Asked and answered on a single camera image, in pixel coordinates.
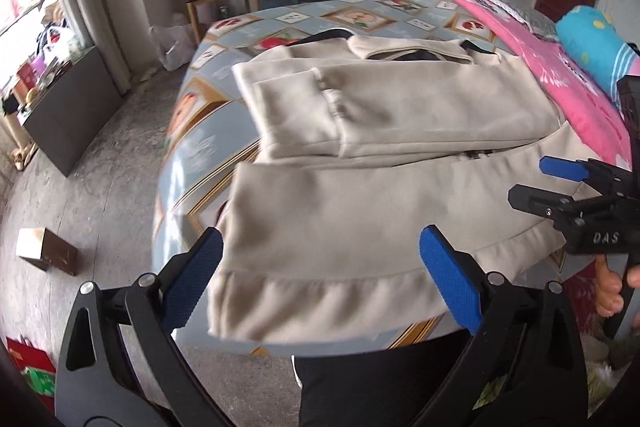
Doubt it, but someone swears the red box on floor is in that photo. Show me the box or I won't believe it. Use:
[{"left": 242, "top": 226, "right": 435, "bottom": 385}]
[{"left": 6, "top": 337, "right": 56, "bottom": 413}]

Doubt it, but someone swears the dark low cabinet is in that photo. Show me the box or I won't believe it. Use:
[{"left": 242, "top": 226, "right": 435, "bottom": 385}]
[{"left": 22, "top": 46, "right": 122, "bottom": 176}]

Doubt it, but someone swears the cream zip-up jacket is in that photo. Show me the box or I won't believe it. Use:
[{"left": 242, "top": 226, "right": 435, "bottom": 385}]
[{"left": 208, "top": 35, "right": 593, "bottom": 343}]

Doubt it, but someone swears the cyan dotted pillow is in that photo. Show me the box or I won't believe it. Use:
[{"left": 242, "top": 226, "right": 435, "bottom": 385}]
[{"left": 555, "top": 5, "right": 639, "bottom": 106}]

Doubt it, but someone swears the small cardboard box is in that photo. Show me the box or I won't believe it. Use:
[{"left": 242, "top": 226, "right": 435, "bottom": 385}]
[{"left": 16, "top": 228, "right": 78, "bottom": 277}]

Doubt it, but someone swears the pink blanket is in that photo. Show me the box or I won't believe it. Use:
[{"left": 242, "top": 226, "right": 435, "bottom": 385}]
[{"left": 450, "top": 0, "right": 631, "bottom": 170}]

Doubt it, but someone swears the white plastic bag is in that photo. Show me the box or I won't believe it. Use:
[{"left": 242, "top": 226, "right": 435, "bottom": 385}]
[{"left": 149, "top": 25, "right": 196, "bottom": 72}]

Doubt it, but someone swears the person's right hand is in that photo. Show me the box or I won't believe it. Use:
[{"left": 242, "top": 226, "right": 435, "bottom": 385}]
[{"left": 596, "top": 255, "right": 624, "bottom": 317}]

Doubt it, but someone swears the fruit-pattern bed sheet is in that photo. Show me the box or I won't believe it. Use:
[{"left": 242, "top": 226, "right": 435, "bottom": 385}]
[{"left": 150, "top": 0, "right": 569, "bottom": 358}]

